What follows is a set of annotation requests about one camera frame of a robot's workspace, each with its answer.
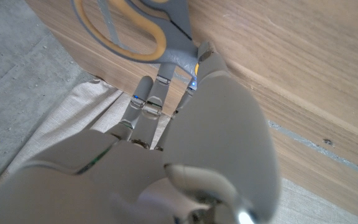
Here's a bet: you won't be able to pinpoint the grey tape strip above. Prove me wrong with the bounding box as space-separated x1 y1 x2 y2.
267 120 358 182
97 0 129 52

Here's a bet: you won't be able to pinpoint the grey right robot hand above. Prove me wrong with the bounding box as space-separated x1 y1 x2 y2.
0 42 282 224

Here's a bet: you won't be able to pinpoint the grey yellow handled scissors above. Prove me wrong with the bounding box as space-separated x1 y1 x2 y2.
70 0 200 77

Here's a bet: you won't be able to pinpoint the beige striped curtain backdrop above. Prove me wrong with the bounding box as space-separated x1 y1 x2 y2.
0 78 358 224

